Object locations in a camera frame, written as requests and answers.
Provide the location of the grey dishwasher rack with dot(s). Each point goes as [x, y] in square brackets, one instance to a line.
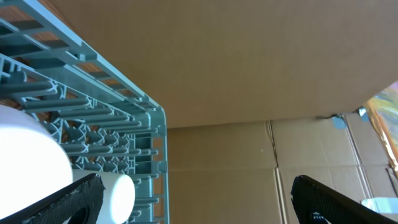
[103, 121]

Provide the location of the small pink plate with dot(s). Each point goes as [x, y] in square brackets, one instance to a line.
[33, 165]

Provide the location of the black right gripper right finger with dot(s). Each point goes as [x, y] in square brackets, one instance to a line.
[315, 202]

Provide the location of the blue tape piece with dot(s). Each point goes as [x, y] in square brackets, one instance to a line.
[338, 121]

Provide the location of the white cup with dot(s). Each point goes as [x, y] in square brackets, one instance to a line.
[119, 196]

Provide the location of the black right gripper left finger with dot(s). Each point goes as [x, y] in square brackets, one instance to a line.
[78, 203]

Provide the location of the colourful blurred background object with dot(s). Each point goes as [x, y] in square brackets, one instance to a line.
[382, 112]

